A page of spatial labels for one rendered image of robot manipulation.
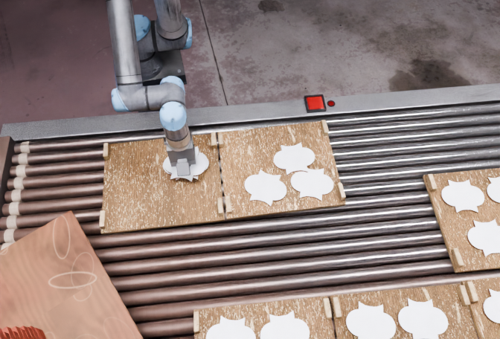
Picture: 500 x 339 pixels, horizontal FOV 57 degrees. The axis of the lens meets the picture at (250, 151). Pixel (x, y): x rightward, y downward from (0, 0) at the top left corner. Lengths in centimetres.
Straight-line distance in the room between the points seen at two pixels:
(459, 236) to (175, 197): 96
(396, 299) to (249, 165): 65
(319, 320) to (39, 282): 83
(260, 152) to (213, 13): 202
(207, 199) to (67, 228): 45
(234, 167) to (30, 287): 74
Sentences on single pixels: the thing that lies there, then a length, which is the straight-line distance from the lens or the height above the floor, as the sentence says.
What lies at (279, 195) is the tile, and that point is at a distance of 158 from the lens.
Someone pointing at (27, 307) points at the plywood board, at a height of 104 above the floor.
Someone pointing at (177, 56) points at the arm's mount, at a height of 93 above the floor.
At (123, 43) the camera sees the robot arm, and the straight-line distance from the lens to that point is 143.
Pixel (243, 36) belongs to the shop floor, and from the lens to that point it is 336.
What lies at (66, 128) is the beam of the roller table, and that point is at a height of 92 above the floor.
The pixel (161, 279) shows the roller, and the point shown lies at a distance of 152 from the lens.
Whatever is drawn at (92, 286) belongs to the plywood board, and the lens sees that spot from 144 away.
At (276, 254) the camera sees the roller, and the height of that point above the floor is 92.
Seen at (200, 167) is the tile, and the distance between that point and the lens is 160.
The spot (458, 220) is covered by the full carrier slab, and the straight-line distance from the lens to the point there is 170.
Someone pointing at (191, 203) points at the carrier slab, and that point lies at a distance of 158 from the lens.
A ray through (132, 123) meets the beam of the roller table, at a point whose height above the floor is 91.
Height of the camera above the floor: 236
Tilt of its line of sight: 59 degrees down
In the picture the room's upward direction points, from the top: straight up
